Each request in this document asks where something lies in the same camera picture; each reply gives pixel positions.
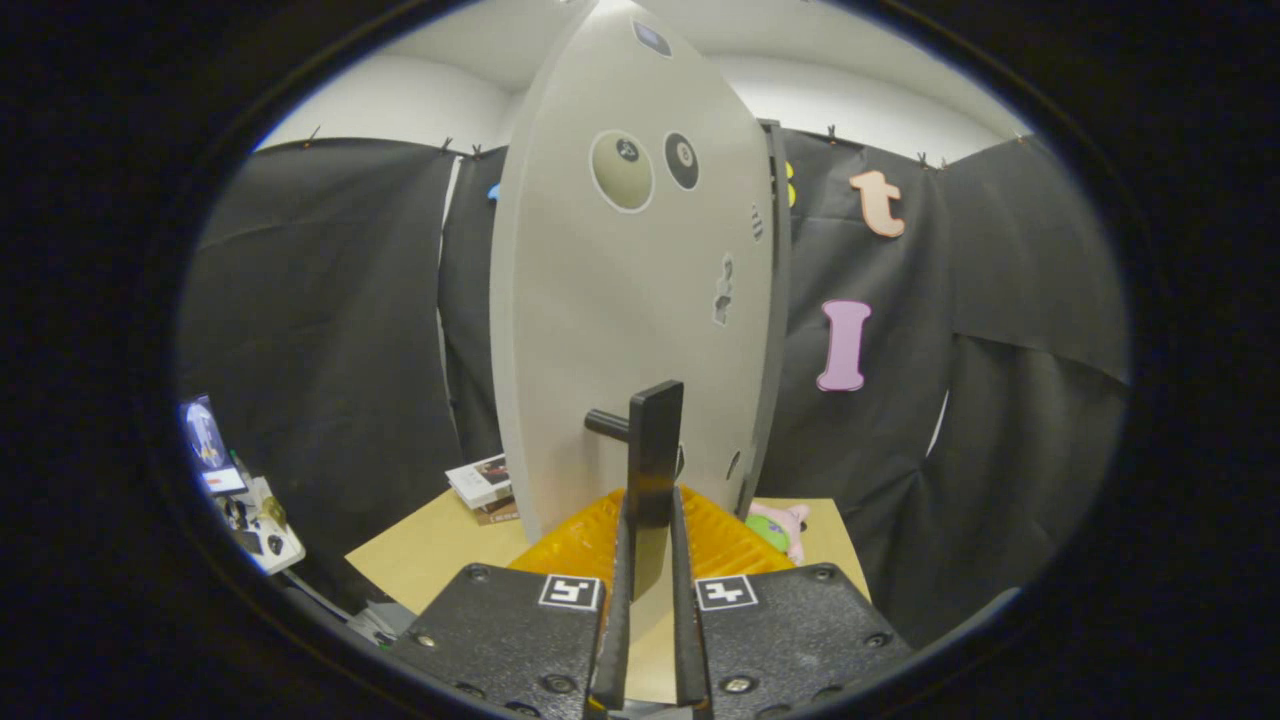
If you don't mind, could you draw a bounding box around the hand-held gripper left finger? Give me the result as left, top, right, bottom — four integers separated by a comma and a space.
385, 487, 635, 719

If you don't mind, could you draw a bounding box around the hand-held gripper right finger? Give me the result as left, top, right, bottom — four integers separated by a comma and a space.
668, 485, 916, 719

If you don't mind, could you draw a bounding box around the black door handle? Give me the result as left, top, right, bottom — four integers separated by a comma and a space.
585, 380, 686, 601

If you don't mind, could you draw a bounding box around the beige shoe cabinet door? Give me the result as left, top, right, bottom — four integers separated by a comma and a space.
488, 0, 779, 546

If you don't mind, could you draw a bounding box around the grey shoe cabinet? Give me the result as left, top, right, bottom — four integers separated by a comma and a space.
735, 118, 794, 521

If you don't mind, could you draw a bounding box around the pink plush toy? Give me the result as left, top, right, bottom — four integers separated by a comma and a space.
745, 502, 811, 566

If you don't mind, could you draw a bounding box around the white book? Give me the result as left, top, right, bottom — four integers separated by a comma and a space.
445, 455, 513, 509

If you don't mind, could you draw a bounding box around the white side table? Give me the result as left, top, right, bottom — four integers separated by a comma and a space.
215, 477, 307, 576

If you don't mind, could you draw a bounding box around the black backdrop cloth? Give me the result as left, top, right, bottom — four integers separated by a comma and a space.
175, 130, 1131, 651

